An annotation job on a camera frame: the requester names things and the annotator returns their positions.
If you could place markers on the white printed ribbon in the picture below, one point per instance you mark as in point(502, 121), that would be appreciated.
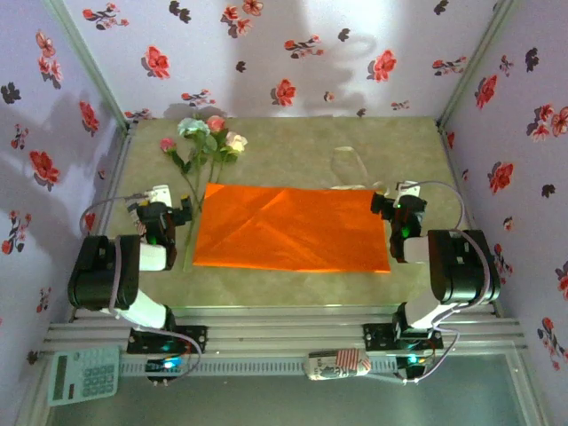
point(355, 186)

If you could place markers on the small deep pink fake rose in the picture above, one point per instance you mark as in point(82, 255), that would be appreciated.
point(168, 144)

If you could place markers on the pale blue fake rose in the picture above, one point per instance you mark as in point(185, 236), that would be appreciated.
point(193, 128)

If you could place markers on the orange wrapping paper sheet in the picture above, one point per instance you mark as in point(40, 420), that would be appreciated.
point(288, 231)

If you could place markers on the teal calculator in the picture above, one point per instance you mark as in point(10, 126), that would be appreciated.
point(95, 377)

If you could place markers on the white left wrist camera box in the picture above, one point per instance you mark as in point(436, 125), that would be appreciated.
point(160, 195)

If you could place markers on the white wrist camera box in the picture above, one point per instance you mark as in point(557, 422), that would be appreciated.
point(408, 188)
point(160, 195)

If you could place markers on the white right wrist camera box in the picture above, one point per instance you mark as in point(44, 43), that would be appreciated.
point(408, 188)

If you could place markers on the aluminium side rail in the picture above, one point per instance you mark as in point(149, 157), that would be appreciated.
point(455, 177)
point(116, 177)

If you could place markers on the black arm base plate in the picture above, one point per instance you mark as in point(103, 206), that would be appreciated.
point(197, 337)
point(377, 337)

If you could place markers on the aluminium frame cross rail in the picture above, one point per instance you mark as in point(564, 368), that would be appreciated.
point(248, 335)

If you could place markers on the aluminium corner post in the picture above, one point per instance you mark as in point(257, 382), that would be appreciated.
point(93, 66)
point(472, 66)

